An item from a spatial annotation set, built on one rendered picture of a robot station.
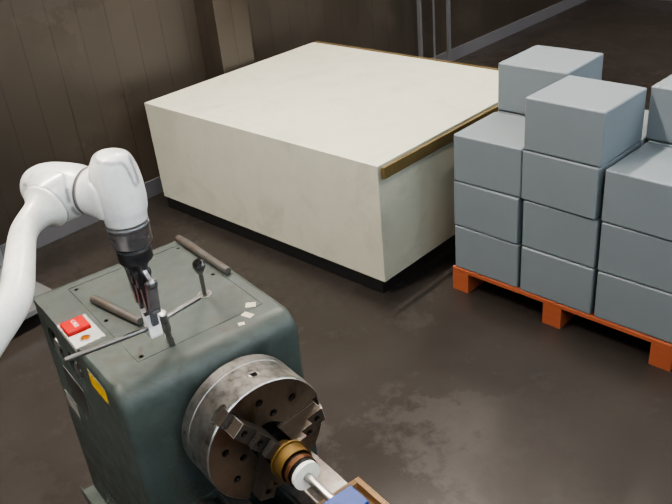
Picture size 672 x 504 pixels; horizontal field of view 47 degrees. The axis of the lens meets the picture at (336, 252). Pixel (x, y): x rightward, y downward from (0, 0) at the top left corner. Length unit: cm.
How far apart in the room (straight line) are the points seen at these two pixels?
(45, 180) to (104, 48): 381
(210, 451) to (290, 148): 278
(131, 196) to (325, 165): 263
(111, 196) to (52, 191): 13
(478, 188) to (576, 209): 53
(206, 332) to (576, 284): 231
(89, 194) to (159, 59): 411
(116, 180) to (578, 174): 241
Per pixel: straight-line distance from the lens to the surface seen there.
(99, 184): 163
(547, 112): 358
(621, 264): 369
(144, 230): 168
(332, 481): 204
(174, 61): 580
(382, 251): 413
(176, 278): 217
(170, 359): 186
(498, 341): 392
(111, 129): 558
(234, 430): 174
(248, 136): 459
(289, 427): 183
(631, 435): 349
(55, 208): 170
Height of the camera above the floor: 232
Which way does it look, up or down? 29 degrees down
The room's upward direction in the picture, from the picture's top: 6 degrees counter-clockwise
